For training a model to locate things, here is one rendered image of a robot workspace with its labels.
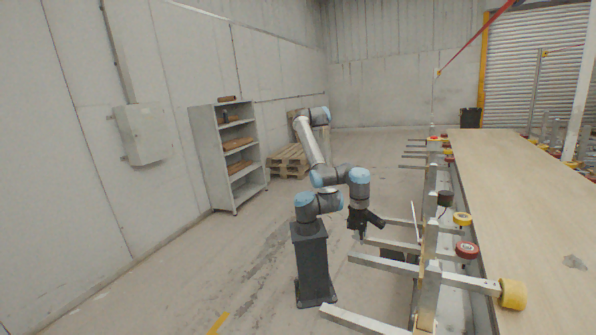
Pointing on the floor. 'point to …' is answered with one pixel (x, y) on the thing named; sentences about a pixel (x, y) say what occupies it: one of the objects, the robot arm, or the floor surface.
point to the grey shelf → (211, 183)
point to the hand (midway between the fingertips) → (363, 242)
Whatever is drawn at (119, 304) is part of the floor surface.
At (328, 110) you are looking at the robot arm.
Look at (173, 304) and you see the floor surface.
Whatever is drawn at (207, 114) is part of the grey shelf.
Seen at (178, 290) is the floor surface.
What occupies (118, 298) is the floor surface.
